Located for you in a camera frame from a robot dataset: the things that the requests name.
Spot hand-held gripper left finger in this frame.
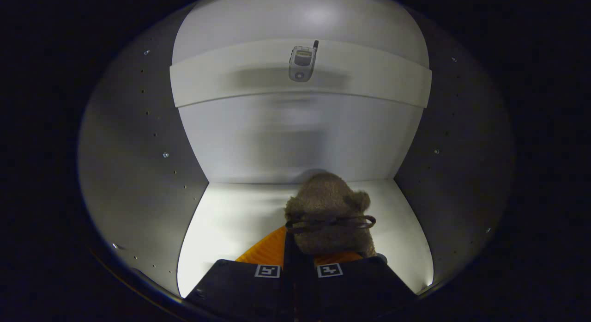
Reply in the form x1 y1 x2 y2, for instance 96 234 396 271
185 225 296 322

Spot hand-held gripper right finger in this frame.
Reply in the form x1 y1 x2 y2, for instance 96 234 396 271
302 250 418 322

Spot grey shoe cabinet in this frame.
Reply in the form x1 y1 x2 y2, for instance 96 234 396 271
78 0 515 309

